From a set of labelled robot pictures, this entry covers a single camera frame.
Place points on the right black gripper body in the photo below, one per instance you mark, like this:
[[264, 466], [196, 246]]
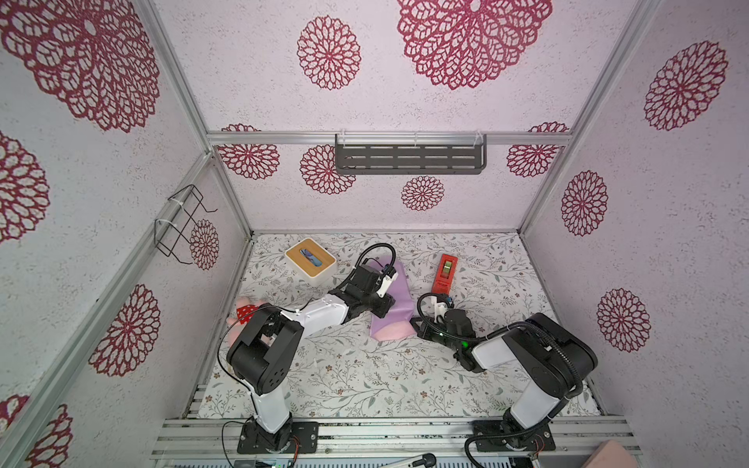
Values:
[[426, 326]]

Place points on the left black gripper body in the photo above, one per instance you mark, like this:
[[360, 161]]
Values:
[[377, 305]]

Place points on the pink wrapping paper sheet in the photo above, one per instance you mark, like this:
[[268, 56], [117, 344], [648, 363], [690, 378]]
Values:
[[396, 325]]

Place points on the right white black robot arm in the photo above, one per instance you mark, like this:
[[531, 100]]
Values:
[[555, 360]]

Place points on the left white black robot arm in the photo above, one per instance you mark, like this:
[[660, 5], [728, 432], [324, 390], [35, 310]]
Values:
[[263, 353]]

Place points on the white box with wooden lid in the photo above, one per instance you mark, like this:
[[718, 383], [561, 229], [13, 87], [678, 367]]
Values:
[[312, 275]]

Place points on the blue item on wooden lid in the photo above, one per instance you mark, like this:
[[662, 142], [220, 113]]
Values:
[[311, 258]]

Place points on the red tape dispenser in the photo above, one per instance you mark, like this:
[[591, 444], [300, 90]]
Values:
[[444, 277]]

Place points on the pink plush toy red dress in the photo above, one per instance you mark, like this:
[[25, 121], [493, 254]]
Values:
[[245, 309]]

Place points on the pink object bottom right corner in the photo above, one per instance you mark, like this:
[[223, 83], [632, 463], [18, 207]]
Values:
[[611, 454]]

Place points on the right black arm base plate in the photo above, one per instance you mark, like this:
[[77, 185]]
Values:
[[506, 436]]

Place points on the black knob handle front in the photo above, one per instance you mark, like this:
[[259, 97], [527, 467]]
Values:
[[422, 461]]

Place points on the grey slotted wall shelf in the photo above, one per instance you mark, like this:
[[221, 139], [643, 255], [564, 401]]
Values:
[[409, 159]]

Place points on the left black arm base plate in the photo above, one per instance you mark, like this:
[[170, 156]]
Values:
[[293, 437]]

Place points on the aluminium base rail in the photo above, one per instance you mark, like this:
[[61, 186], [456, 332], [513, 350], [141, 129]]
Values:
[[223, 440]]

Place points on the black wire wall rack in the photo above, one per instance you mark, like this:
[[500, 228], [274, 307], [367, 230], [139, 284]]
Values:
[[188, 236]]

